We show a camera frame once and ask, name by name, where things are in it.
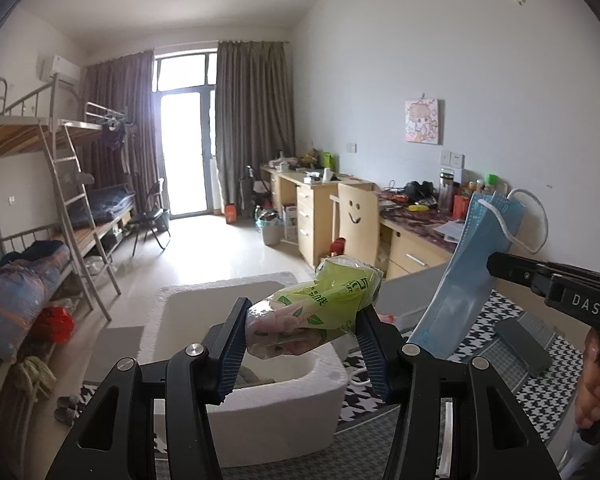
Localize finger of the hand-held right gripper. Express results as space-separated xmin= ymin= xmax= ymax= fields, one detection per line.
xmin=486 ymin=251 xmax=600 ymax=286
xmin=487 ymin=263 xmax=556 ymax=291

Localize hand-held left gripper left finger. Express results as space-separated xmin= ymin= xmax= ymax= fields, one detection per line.
xmin=45 ymin=296 xmax=254 ymax=480

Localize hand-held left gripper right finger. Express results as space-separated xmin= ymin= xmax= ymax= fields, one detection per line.
xmin=354 ymin=305 xmax=561 ymax=480

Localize blue face mask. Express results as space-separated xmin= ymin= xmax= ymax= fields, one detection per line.
xmin=410 ymin=187 xmax=550 ymax=361

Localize white foam box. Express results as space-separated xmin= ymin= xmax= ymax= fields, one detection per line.
xmin=147 ymin=271 xmax=348 ymax=453

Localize green tissue packet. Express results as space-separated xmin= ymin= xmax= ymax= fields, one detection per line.
xmin=245 ymin=255 xmax=383 ymax=360

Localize person's right hand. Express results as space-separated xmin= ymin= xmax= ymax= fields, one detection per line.
xmin=574 ymin=330 xmax=600 ymax=432

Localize black smartphone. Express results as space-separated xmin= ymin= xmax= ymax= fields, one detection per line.
xmin=495 ymin=317 xmax=552 ymax=376

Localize printed papers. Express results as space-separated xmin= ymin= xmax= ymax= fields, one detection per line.
xmin=432 ymin=220 xmax=468 ymax=246

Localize group of toiletry bottles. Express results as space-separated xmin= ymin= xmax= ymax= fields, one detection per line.
xmin=437 ymin=170 xmax=511 ymax=221

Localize houndstooth tablecloth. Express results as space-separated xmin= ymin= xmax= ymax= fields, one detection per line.
xmin=80 ymin=260 xmax=588 ymax=480

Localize wooden desk patterned top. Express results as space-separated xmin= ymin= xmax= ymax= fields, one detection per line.
xmin=375 ymin=190 xmax=486 ymax=281

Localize black headphones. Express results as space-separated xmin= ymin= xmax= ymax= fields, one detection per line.
xmin=404 ymin=180 xmax=436 ymax=201

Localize white bucket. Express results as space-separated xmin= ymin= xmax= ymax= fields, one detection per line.
xmin=258 ymin=210 xmax=283 ymax=246

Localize wooden chair smiley face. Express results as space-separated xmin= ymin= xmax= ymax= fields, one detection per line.
xmin=330 ymin=183 xmax=381 ymax=281

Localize wooden desk with drawers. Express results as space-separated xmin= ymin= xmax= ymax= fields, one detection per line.
xmin=260 ymin=165 xmax=381 ymax=271

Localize black folding chair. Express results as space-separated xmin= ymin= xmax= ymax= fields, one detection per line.
xmin=130 ymin=178 xmax=172 ymax=256

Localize grey shoes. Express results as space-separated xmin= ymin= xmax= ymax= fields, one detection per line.
xmin=55 ymin=394 xmax=83 ymax=426

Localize red bag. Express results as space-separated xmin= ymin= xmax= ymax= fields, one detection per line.
xmin=32 ymin=306 xmax=75 ymax=343

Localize blue mattress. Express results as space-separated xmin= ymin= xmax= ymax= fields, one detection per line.
xmin=72 ymin=183 xmax=136 ymax=228

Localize metal bed ladder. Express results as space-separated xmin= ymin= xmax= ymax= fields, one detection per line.
xmin=37 ymin=120 xmax=122 ymax=322

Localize glass balcony door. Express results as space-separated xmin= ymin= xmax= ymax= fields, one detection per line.
xmin=152 ymin=50 xmax=220 ymax=218

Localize blue patterned quilt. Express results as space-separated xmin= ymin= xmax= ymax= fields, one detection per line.
xmin=0 ymin=240 xmax=73 ymax=361

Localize brown curtain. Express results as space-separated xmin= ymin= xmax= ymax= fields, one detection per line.
xmin=82 ymin=50 xmax=156 ymax=211
xmin=215 ymin=40 xmax=296 ymax=216

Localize hanging dark clothes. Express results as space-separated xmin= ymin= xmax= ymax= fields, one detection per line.
xmin=100 ymin=120 xmax=136 ymax=151

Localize metal bunk bed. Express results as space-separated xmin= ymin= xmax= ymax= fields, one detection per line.
xmin=0 ymin=74 xmax=123 ymax=361
xmin=82 ymin=101 xmax=136 ymax=231

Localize white air conditioner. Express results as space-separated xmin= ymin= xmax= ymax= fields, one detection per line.
xmin=39 ymin=55 xmax=81 ymax=85

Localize pink cartoon wall picture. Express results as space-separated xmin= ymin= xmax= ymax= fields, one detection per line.
xmin=404 ymin=99 xmax=442 ymax=145

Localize beige rope bundle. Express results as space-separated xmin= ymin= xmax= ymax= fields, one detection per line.
xmin=12 ymin=355 xmax=56 ymax=401

